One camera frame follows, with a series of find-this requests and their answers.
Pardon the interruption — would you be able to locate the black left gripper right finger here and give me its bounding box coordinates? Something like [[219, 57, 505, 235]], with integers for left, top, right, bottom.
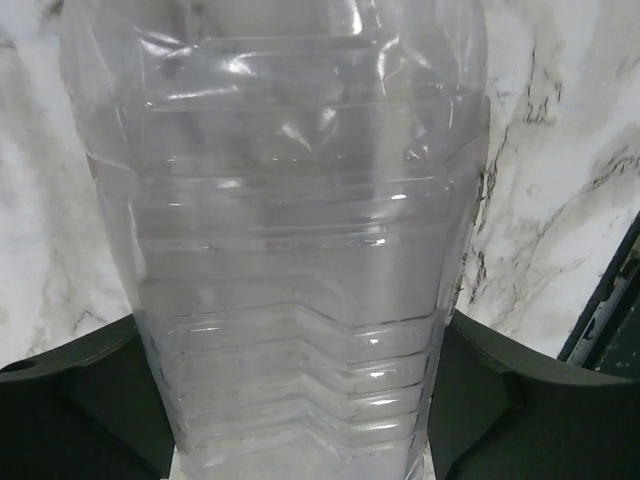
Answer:
[[428, 313, 639, 479]]

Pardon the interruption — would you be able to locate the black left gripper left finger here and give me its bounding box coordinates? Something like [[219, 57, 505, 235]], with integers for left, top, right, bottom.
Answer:
[[1, 316, 175, 479]]

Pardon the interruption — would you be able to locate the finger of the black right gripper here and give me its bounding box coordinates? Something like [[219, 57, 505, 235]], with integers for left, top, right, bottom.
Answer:
[[558, 219, 640, 380]]

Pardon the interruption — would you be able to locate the clear bottle yellow label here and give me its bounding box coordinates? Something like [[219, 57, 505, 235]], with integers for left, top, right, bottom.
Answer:
[[60, 1, 489, 479]]

